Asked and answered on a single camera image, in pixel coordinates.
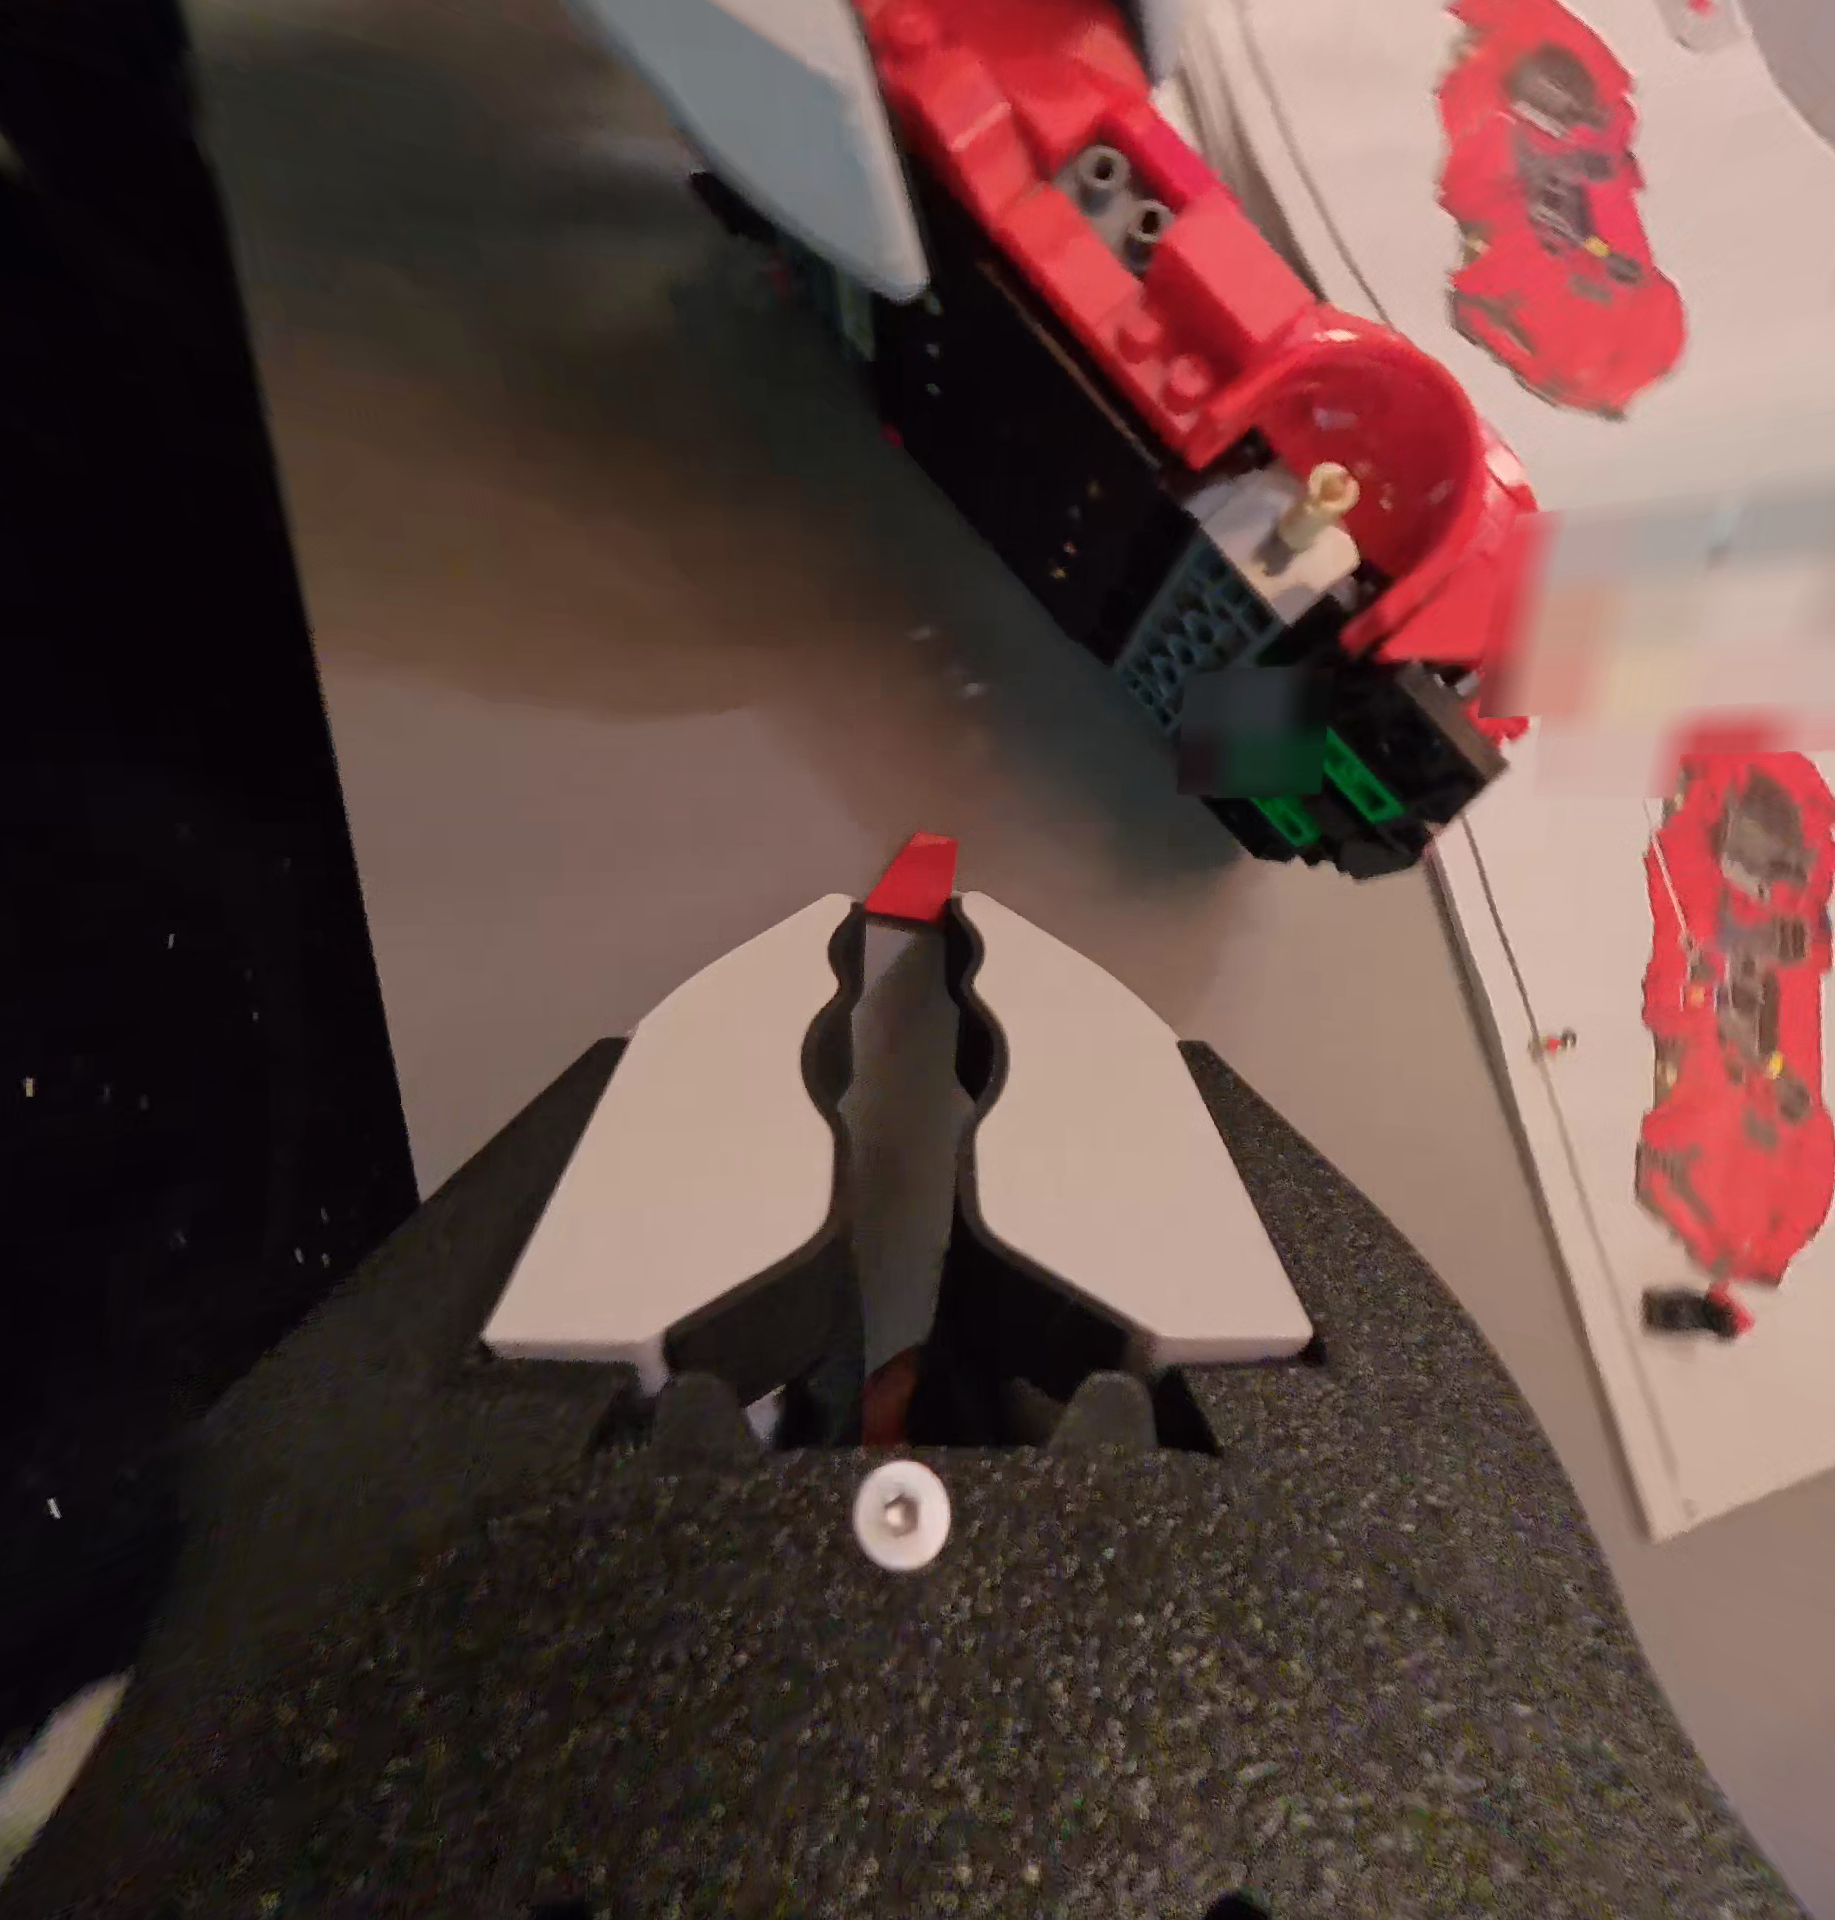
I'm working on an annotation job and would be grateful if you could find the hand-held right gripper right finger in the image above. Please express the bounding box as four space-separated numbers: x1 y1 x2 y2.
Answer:
929 891 1317 1412

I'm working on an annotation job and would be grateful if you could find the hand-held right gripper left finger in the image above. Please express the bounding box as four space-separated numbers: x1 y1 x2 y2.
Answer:
478 891 876 1409

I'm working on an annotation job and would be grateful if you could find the red lego car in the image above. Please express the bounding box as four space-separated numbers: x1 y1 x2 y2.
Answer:
693 0 1536 878

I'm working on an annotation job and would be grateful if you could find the red lego wedge tile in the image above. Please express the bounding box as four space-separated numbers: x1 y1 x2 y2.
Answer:
861 833 961 920

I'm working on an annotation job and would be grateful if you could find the lego instruction booklet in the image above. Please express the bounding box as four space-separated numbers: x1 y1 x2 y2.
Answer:
1180 0 1835 1547

